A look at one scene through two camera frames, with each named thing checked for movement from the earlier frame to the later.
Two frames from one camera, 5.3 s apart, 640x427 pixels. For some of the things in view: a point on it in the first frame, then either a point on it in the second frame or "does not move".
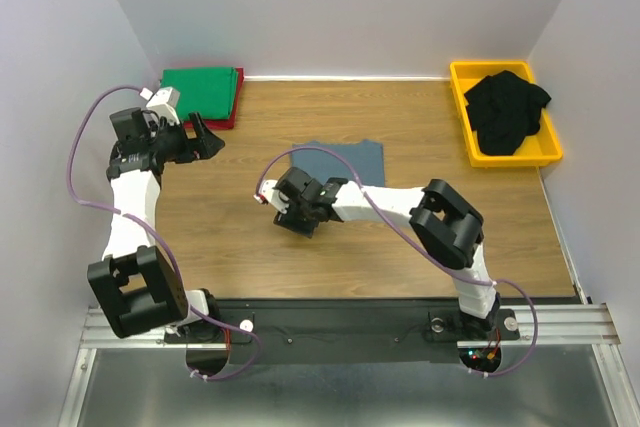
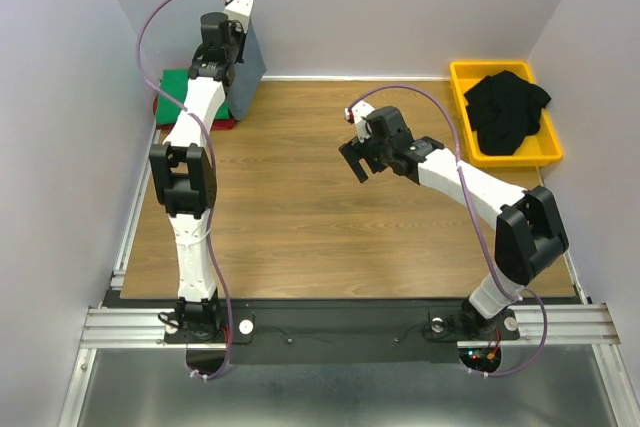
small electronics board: [480, 358] does not move
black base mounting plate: [347, 330] does not move
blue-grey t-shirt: [366, 159] to [247, 77]
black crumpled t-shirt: [502, 109] does not move
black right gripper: [292, 220] to [353, 149]
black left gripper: [191, 147] to [240, 35]
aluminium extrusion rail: [562, 324] does not move
